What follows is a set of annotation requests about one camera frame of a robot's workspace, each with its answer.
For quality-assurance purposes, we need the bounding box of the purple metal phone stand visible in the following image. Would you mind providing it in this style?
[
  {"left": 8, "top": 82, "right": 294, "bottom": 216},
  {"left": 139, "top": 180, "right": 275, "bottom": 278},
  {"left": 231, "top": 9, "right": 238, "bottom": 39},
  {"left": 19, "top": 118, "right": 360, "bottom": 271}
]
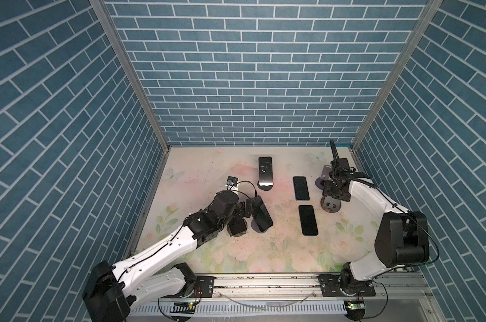
[{"left": 315, "top": 164, "right": 332, "bottom": 190}]

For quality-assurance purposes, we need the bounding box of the wooden base phone stand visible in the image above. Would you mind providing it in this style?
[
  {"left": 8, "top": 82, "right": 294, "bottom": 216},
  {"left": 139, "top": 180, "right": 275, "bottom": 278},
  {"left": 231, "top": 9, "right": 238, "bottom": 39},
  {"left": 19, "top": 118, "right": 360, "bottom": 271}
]
[{"left": 320, "top": 196, "right": 342, "bottom": 213}]

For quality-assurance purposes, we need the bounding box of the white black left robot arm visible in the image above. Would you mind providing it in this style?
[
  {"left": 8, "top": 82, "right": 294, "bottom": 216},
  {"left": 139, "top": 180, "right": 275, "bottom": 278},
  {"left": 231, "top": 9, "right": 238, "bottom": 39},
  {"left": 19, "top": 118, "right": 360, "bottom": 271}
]
[{"left": 82, "top": 190, "right": 273, "bottom": 321}]

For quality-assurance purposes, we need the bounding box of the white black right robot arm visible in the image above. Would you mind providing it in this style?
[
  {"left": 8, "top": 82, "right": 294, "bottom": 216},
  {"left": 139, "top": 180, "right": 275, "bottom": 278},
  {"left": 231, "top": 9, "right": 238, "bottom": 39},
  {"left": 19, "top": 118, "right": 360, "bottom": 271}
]
[{"left": 320, "top": 148, "right": 433, "bottom": 296}]

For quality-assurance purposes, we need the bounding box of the black back phone stand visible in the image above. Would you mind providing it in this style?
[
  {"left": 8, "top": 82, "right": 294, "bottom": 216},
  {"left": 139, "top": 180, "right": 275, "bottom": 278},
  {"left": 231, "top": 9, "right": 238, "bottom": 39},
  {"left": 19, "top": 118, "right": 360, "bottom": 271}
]
[{"left": 257, "top": 182, "right": 273, "bottom": 191}]

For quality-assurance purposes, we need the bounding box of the black stand far left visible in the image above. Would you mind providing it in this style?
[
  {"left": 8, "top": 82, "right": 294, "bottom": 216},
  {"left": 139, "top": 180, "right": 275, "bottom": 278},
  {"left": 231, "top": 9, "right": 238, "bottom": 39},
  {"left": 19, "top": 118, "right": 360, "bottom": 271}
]
[{"left": 229, "top": 230, "right": 246, "bottom": 237}]

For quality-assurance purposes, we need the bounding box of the left controller board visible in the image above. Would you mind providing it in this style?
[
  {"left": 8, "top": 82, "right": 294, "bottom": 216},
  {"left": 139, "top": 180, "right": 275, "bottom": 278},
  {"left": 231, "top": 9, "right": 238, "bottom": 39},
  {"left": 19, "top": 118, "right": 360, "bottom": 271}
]
[{"left": 170, "top": 303, "right": 197, "bottom": 315}]

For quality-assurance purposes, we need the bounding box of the controller board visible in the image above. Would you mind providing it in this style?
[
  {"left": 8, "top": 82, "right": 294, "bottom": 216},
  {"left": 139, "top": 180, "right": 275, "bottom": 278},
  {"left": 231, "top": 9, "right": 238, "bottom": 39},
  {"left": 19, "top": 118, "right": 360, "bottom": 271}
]
[
  {"left": 346, "top": 301, "right": 366, "bottom": 311},
  {"left": 170, "top": 303, "right": 197, "bottom": 315}
]

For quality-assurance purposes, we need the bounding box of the right controller board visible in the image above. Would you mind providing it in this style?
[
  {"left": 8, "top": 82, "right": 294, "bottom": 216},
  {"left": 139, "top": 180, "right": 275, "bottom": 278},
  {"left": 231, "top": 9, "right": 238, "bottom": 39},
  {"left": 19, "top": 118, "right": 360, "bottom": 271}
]
[{"left": 346, "top": 301, "right": 366, "bottom": 311}]

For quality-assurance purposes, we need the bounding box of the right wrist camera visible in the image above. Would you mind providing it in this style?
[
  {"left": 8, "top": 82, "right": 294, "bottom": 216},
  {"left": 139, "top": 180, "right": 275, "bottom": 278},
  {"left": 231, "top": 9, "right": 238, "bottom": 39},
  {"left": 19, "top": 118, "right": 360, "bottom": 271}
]
[{"left": 341, "top": 171, "right": 369, "bottom": 180}]

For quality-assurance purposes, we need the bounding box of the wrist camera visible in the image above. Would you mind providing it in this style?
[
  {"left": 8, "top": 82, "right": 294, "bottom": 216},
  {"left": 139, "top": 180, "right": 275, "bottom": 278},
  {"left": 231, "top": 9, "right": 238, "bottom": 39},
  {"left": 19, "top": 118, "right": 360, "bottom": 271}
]
[
  {"left": 341, "top": 171, "right": 369, "bottom": 180},
  {"left": 226, "top": 176, "right": 239, "bottom": 191}
]

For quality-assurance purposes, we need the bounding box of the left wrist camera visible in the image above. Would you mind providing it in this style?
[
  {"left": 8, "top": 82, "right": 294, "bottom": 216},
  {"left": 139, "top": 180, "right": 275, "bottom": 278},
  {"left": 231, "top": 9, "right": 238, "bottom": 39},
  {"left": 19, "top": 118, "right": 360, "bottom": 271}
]
[{"left": 226, "top": 176, "right": 239, "bottom": 191}]

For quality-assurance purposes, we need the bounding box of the aluminium mounting rail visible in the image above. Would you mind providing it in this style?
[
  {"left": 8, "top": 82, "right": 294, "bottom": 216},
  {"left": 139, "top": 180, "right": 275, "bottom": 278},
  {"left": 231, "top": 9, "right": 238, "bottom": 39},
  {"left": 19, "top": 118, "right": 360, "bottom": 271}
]
[{"left": 197, "top": 271, "right": 432, "bottom": 300}]

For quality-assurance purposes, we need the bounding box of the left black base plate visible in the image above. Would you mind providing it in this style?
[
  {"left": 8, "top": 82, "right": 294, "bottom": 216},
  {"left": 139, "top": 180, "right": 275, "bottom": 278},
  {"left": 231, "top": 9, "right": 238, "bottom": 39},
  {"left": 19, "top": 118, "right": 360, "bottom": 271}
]
[{"left": 184, "top": 276, "right": 216, "bottom": 299}]

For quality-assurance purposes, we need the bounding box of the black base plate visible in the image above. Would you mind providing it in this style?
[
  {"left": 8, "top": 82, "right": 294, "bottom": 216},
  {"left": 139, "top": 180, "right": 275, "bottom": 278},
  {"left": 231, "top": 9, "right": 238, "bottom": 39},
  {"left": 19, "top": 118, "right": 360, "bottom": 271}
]
[
  {"left": 184, "top": 276, "right": 216, "bottom": 299},
  {"left": 318, "top": 274, "right": 376, "bottom": 297}
]

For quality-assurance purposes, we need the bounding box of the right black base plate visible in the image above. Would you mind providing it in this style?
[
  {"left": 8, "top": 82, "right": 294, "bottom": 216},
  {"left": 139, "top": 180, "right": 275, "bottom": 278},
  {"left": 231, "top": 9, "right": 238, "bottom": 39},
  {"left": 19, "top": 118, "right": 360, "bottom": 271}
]
[{"left": 318, "top": 274, "right": 376, "bottom": 297}]

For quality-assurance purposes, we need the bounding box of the white slotted cable duct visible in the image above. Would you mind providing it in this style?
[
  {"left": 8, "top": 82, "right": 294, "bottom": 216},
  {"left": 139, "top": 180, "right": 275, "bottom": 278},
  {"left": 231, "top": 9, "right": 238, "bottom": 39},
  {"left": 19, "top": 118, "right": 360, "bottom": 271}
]
[{"left": 130, "top": 301, "right": 347, "bottom": 317}]

